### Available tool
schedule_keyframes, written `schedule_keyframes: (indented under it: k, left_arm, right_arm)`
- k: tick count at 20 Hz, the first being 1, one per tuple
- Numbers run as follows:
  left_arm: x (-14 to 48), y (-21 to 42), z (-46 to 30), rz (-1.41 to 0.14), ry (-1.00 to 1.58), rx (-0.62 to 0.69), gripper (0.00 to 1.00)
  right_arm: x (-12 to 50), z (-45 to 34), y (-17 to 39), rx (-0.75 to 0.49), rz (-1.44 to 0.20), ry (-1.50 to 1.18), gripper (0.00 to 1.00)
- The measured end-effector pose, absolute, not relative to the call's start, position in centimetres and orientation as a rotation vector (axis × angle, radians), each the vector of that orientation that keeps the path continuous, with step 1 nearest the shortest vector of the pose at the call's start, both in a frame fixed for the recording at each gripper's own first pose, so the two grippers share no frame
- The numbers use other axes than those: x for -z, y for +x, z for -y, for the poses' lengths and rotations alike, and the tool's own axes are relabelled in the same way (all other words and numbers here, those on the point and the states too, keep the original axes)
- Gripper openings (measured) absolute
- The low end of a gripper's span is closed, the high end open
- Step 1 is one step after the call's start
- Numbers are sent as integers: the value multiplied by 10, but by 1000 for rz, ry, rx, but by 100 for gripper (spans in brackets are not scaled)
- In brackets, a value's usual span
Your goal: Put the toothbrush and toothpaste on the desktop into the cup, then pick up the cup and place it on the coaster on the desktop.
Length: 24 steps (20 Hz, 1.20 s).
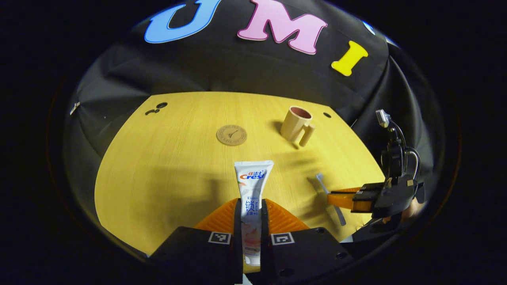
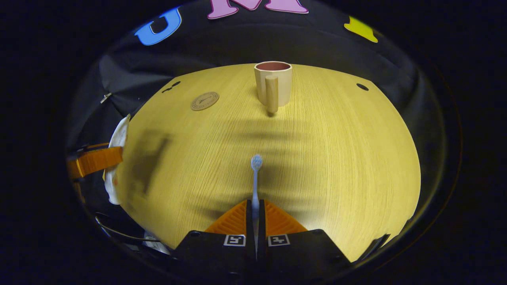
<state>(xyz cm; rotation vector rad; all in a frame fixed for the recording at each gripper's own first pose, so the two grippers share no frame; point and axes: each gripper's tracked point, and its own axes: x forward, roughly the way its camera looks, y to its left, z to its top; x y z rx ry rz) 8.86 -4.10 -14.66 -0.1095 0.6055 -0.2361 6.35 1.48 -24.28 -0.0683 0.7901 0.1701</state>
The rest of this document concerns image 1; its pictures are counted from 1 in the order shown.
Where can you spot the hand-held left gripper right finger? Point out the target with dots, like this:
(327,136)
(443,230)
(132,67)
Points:
(301,253)

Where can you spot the black backdrop cloth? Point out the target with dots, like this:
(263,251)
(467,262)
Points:
(237,67)

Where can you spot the white toothpaste tube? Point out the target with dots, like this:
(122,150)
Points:
(253,186)

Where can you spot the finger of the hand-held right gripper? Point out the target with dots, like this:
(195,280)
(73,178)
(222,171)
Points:
(344,200)

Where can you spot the beige cup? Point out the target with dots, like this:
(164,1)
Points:
(294,124)

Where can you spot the round brown coaster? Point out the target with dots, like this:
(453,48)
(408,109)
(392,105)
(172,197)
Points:
(231,135)

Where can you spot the silver cloth clip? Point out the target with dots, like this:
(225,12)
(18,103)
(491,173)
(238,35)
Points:
(74,107)

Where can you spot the white toothbrush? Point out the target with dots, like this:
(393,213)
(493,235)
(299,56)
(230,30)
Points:
(321,182)

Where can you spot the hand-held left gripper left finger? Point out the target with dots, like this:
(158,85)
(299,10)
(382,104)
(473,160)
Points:
(206,257)

